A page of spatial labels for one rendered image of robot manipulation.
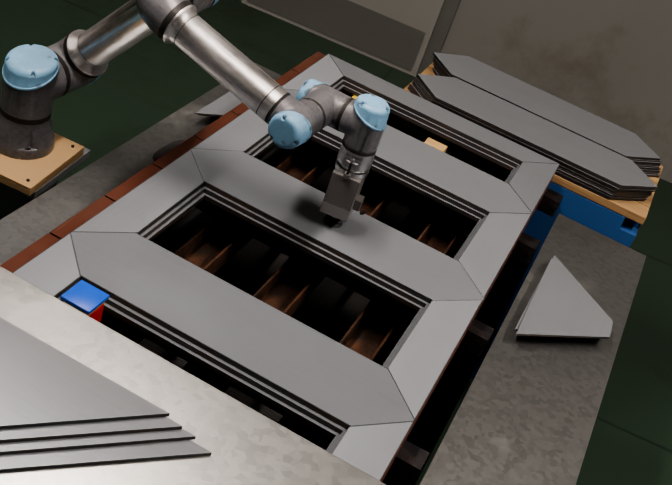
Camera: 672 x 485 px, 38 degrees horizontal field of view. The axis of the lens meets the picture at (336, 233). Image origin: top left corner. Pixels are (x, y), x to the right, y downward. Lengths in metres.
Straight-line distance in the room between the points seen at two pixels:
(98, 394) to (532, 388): 1.08
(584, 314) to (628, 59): 2.73
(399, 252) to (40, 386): 1.04
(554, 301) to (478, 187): 0.37
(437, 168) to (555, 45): 2.50
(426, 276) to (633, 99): 3.02
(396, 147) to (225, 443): 1.36
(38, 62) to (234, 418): 1.18
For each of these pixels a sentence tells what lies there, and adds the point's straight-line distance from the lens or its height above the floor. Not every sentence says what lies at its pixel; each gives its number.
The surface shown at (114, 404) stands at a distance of 1.31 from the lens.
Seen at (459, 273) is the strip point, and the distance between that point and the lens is 2.16.
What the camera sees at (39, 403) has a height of 1.07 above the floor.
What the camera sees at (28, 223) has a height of 0.68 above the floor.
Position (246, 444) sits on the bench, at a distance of 1.34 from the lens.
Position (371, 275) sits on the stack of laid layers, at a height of 0.84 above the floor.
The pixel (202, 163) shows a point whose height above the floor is 0.85.
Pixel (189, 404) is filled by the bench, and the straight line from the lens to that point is 1.36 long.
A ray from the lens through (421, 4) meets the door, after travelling 4.96.
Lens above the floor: 2.02
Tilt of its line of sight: 34 degrees down
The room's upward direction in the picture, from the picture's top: 20 degrees clockwise
